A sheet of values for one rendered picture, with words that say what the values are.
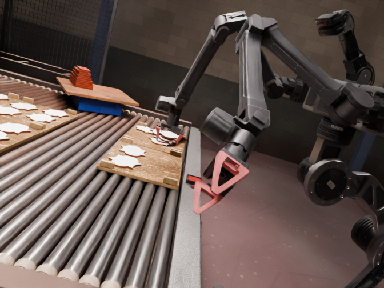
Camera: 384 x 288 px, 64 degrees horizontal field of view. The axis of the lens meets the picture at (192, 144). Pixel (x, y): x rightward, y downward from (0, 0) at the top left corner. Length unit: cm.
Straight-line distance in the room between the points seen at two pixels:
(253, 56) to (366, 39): 602
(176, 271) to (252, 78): 55
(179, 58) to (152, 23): 87
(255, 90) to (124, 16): 622
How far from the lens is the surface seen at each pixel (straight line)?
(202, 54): 132
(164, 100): 146
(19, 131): 155
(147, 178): 130
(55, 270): 82
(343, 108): 102
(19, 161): 132
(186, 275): 88
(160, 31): 669
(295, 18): 661
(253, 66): 88
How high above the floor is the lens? 144
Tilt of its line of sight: 15 degrees down
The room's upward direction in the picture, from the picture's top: 16 degrees clockwise
